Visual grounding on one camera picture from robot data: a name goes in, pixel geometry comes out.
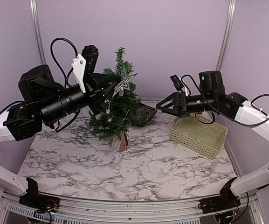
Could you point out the left aluminium frame post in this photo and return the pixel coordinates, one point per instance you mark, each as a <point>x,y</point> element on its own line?
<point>37,30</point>

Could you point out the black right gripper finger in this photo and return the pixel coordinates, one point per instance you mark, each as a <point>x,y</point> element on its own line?
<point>172,110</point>
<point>169,103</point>

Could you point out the round wooden tree base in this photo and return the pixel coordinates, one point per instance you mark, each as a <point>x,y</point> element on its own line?
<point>118,144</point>

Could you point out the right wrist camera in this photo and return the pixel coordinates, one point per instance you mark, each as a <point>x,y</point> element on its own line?
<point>180,85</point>

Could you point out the small green christmas tree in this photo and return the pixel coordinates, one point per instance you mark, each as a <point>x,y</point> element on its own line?
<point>125,67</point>

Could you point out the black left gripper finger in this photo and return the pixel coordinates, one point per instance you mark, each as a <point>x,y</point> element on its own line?
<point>106,93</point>
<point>100,79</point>

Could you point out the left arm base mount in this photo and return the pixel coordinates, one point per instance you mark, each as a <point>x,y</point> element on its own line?
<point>32,197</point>

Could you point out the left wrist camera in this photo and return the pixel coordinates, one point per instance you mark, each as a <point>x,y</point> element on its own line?
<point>83,64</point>

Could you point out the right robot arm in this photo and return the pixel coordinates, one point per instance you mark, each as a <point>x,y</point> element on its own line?
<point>233,106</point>

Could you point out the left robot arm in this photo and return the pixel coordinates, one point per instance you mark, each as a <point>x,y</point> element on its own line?
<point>22,119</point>

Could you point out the right aluminium frame post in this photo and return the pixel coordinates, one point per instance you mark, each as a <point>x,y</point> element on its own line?
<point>227,33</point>

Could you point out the red reindeer ornament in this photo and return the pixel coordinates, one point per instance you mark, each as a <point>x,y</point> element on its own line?
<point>127,139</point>

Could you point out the aluminium frame post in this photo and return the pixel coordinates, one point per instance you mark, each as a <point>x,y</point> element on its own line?
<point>227,33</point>
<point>37,30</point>

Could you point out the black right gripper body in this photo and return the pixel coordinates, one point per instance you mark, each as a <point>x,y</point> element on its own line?
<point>194,106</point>

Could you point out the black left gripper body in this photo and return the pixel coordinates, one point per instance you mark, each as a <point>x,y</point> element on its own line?
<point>58,109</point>

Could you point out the white ball string lights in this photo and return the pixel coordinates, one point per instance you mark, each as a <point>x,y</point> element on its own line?
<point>114,119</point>

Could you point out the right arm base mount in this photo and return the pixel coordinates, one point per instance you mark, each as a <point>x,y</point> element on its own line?
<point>226,200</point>

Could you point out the silver star ornament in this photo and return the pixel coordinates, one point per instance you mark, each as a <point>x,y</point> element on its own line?
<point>124,84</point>

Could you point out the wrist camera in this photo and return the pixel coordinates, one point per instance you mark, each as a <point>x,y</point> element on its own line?
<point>180,85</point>
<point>83,64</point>

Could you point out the green perforated plastic basket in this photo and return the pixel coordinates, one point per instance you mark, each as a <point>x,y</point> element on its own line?
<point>204,138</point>

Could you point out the front aluminium rail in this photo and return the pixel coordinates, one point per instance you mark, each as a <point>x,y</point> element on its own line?
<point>72,210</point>

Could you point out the black mesh object behind tree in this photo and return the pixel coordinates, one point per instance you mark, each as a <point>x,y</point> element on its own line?
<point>145,114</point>

